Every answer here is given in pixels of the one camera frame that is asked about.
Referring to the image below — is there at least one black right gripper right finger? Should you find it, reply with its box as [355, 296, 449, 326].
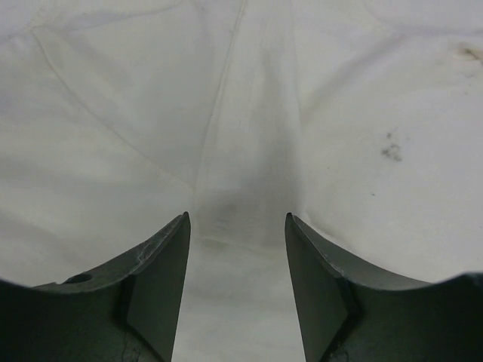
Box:
[285, 214, 482, 361]

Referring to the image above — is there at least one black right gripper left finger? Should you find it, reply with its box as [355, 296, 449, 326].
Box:
[1, 213, 190, 361]

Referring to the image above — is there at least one cream white t shirt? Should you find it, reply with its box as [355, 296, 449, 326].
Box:
[1, 1, 482, 361]

